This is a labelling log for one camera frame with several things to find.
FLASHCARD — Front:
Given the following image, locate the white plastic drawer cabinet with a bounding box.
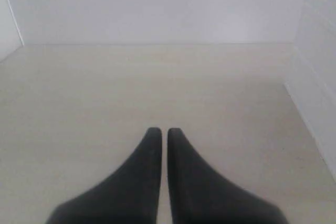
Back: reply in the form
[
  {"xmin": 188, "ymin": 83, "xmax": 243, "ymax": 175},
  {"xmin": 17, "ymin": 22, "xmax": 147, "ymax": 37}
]
[{"xmin": 285, "ymin": 0, "xmax": 335, "ymax": 176}]

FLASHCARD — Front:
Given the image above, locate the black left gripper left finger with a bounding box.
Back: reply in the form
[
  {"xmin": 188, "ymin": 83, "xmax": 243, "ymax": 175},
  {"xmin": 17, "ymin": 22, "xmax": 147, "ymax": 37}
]
[{"xmin": 47, "ymin": 127, "xmax": 162, "ymax": 223}]

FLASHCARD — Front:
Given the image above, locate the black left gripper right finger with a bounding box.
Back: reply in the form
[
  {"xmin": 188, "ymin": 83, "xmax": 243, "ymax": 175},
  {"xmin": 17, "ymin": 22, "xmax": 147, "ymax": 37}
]
[{"xmin": 167, "ymin": 128, "xmax": 285, "ymax": 223}]

